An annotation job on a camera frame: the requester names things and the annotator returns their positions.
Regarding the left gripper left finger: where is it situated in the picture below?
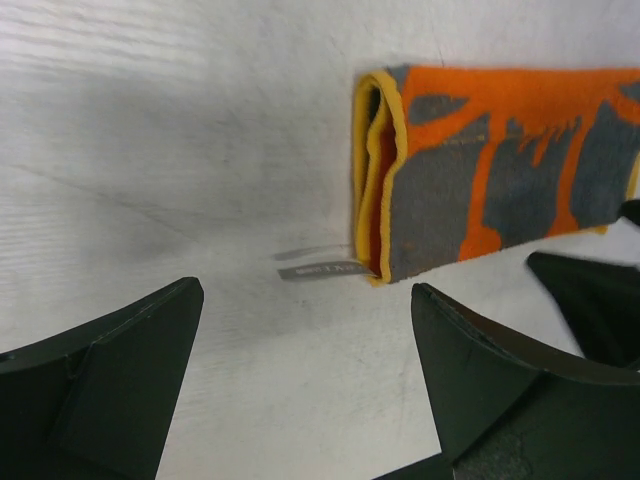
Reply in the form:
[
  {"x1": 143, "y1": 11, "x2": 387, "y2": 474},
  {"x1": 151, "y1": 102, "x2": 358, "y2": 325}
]
[{"x1": 1, "y1": 277, "x2": 204, "y2": 479}]

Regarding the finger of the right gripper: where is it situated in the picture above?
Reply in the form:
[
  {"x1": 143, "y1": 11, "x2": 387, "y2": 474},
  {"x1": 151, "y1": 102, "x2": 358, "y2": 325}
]
[
  {"x1": 527, "y1": 252, "x2": 639, "y2": 370},
  {"x1": 618, "y1": 198, "x2": 640, "y2": 226}
]

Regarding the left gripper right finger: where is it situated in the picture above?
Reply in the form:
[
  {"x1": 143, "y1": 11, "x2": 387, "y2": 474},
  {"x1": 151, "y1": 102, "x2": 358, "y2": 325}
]
[{"x1": 392, "y1": 283, "x2": 639, "y2": 479}]

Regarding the grey orange-edged towel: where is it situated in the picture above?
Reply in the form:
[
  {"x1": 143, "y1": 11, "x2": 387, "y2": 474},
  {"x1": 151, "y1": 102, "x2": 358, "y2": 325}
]
[{"x1": 276, "y1": 63, "x2": 640, "y2": 287}]

